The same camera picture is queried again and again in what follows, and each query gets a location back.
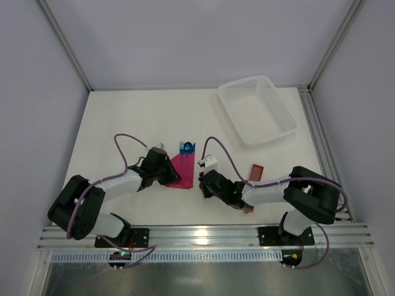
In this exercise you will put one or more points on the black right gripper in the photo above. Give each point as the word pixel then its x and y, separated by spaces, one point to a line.
pixel 208 185

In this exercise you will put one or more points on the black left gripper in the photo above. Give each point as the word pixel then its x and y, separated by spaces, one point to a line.
pixel 166 170

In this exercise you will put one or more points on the pink paper napkin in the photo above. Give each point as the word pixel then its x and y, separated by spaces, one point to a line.
pixel 184 166

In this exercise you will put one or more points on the blue metallic fork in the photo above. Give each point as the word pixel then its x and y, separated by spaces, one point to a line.
pixel 182 150

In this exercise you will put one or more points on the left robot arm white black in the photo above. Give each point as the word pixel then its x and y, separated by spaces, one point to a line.
pixel 77 209

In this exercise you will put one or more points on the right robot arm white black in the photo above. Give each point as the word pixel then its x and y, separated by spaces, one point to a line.
pixel 314 198

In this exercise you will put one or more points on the brown utensil tray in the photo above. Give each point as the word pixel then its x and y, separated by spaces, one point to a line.
pixel 255 175

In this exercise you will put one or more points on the white plastic basket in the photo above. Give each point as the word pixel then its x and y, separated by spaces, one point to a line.
pixel 257 110

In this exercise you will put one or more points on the left controller board black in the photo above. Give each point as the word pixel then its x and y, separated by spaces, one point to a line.
pixel 119 260

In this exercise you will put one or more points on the controller board black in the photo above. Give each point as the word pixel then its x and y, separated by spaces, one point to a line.
pixel 119 260
pixel 291 260

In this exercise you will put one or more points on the right controller board black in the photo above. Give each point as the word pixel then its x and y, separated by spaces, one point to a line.
pixel 291 260

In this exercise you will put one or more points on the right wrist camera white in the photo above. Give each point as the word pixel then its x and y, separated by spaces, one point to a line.
pixel 208 163

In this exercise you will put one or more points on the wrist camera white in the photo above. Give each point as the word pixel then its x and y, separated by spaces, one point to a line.
pixel 208 163
pixel 160 145

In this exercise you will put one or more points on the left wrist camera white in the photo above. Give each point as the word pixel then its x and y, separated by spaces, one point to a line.
pixel 160 145

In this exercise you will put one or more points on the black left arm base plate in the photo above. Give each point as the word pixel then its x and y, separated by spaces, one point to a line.
pixel 131 238

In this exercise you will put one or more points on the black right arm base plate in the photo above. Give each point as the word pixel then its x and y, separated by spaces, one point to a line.
pixel 268 236

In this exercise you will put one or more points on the white slotted cable duct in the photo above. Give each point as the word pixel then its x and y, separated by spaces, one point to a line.
pixel 171 256

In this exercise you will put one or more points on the right side aluminium rail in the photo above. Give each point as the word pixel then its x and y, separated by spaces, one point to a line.
pixel 320 140

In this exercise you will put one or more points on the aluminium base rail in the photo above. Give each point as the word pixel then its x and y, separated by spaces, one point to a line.
pixel 250 236

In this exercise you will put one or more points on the left aluminium frame post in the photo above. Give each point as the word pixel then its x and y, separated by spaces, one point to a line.
pixel 64 43

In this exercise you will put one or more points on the aluminium frame post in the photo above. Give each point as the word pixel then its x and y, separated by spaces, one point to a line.
pixel 335 43
pixel 64 43

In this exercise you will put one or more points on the right aluminium frame post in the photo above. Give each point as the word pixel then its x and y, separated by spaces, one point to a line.
pixel 335 43

